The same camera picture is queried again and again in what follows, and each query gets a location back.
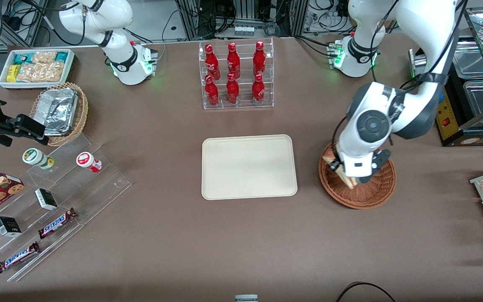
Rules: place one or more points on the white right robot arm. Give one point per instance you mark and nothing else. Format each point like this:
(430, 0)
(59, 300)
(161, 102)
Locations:
(128, 58)

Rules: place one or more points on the stacked foil trays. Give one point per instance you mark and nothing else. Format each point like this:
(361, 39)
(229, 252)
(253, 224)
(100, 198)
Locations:
(58, 109)

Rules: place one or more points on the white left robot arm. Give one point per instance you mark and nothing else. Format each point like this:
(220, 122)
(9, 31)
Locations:
(421, 29)

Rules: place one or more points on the green lid jar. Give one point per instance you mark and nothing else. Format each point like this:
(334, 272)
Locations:
(33, 156)

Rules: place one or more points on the white snack bin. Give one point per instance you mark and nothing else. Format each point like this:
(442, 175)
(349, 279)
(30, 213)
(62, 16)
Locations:
(70, 63)

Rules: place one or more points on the teal snack packet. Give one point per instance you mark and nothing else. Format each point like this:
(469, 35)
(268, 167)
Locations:
(61, 55)
(20, 58)

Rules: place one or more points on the large clear cracker bag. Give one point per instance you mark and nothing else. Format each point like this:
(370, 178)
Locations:
(40, 72)

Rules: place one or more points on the beige plastic tray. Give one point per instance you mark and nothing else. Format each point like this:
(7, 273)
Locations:
(245, 167)

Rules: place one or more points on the aluminium frame post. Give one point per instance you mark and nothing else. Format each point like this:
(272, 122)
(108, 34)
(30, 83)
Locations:
(299, 16)
(191, 19)

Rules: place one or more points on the triangle sandwich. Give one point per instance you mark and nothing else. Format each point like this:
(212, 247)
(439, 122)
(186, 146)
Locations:
(351, 182)

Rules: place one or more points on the small grey device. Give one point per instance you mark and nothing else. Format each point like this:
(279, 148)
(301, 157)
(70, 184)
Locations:
(246, 298)

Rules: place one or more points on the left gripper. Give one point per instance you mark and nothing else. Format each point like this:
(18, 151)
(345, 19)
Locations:
(334, 164)

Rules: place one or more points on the clear acrylic stepped stand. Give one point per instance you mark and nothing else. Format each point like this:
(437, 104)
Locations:
(98, 188)

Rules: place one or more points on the red lid jar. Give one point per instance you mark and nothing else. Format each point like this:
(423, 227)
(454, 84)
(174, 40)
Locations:
(86, 160)

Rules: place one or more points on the clear acrylic bottle rack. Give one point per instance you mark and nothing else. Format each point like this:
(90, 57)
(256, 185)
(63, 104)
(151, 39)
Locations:
(236, 105)

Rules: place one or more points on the yellow snack packet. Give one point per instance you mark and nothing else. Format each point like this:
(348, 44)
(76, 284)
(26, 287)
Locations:
(12, 72)

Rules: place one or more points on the white power strip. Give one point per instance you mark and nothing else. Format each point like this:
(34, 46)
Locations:
(245, 30)

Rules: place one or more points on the snickers bar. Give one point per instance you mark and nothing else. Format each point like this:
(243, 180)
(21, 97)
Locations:
(17, 256)
(56, 222)

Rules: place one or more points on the red cola bottle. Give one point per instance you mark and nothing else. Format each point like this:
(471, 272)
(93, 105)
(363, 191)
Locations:
(211, 58)
(233, 58)
(232, 90)
(212, 92)
(259, 56)
(258, 89)

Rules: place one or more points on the small black box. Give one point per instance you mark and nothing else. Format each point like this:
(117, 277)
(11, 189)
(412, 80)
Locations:
(46, 199)
(7, 225)

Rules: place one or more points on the small clear cracker bag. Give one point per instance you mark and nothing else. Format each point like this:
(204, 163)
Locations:
(45, 56)

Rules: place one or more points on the large brown wicker basket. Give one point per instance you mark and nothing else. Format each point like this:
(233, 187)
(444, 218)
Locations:
(367, 197)

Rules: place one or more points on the small light wicker basket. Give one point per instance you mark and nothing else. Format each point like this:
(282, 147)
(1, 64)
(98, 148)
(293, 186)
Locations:
(79, 121)

